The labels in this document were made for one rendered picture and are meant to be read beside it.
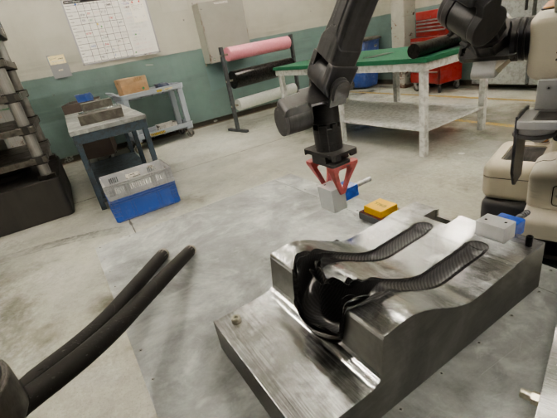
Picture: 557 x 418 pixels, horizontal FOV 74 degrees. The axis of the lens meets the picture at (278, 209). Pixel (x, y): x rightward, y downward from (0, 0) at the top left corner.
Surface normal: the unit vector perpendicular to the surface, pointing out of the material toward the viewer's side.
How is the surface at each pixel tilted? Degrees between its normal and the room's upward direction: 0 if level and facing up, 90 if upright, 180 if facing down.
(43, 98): 90
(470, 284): 3
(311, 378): 0
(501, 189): 90
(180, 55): 90
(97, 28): 90
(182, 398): 0
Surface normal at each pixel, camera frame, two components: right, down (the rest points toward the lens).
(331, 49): -0.86, 0.16
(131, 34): 0.49, 0.29
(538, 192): -0.62, 0.54
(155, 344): -0.17, -0.89
